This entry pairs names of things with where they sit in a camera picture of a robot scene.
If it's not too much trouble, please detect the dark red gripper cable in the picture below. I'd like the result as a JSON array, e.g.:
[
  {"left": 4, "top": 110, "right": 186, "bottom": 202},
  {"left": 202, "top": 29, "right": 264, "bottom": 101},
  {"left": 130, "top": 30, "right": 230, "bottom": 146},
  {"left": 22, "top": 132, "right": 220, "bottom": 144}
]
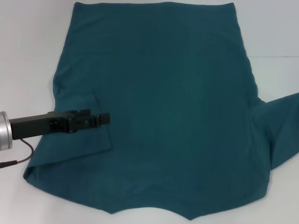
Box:
[{"left": 0, "top": 139, "right": 35, "bottom": 168}]

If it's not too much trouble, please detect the teal blue t-shirt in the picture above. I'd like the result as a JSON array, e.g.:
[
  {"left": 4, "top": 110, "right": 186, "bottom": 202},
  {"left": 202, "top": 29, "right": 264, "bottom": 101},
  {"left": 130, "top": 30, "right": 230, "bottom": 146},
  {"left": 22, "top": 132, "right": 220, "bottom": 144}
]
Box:
[{"left": 22, "top": 1, "right": 299, "bottom": 221}]

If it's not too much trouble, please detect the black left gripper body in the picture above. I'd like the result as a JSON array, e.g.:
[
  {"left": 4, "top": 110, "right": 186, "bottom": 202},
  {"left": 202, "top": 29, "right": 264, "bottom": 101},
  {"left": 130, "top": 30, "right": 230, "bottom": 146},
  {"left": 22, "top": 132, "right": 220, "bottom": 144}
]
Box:
[{"left": 8, "top": 109, "right": 78, "bottom": 140}]

